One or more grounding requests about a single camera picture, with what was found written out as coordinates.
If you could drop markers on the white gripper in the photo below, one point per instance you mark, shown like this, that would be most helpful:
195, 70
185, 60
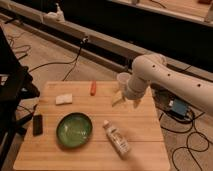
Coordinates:
135, 89

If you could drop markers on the black eraser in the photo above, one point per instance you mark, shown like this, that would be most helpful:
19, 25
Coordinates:
37, 125

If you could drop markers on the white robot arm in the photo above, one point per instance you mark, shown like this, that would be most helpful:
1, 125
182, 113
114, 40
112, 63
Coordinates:
151, 68

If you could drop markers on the white sponge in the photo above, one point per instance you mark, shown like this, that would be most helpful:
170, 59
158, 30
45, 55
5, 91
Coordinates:
63, 99

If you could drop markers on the clear plastic cup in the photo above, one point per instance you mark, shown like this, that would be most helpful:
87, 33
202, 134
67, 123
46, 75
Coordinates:
122, 79

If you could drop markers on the orange carrot toy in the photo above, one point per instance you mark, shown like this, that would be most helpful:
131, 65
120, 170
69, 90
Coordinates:
93, 88

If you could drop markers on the blue electronic box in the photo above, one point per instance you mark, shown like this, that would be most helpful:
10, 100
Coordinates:
178, 108

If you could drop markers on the wooden board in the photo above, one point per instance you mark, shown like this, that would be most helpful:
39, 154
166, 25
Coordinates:
139, 125

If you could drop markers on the green bowl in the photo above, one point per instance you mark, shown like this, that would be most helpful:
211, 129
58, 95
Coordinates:
74, 130

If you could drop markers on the white object on ledge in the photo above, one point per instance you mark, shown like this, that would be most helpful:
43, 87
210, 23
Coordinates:
57, 16

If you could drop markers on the black stand left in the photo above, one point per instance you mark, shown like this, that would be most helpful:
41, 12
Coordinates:
18, 86

